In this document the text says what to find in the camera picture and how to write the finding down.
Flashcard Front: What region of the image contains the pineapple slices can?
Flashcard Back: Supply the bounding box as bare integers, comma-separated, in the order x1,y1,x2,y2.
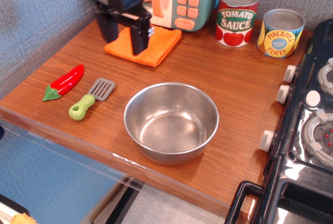
257,8,305,58

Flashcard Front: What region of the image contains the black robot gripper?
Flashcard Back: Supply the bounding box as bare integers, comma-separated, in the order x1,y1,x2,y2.
97,0,151,55

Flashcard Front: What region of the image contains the black toy stove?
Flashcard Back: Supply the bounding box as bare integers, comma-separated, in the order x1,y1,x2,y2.
225,19,332,223

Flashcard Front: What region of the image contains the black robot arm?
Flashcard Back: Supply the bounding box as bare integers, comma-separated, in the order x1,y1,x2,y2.
94,0,153,55

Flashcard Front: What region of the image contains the white stove knob top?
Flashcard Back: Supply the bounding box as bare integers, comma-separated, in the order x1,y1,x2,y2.
284,65,297,83

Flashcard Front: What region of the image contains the green handled toy spatula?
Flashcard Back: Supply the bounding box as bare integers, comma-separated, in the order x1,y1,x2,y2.
68,78,115,121

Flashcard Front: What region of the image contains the tomato sauce can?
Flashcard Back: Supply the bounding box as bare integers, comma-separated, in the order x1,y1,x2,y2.
215,0,259,47

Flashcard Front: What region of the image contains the white stove knob middle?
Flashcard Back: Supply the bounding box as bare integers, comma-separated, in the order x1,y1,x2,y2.
276,85,290,104

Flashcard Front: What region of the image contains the white stove knob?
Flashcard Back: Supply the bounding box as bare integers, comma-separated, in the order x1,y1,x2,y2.
276,85,290,104
284,65,297,83
260,130,275,152

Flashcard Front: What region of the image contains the white stove knob bottom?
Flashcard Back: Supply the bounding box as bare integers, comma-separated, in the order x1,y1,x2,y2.
260,130,275,152

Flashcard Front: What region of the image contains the orange towel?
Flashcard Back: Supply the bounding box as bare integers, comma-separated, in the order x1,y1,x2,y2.
104,27,182,68

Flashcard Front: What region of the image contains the stainless steel bowl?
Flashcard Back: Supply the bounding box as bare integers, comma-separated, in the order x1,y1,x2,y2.
123,82,219,166

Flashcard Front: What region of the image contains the red toy chili pepper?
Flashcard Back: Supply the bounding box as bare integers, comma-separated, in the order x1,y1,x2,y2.
42,65,84,102

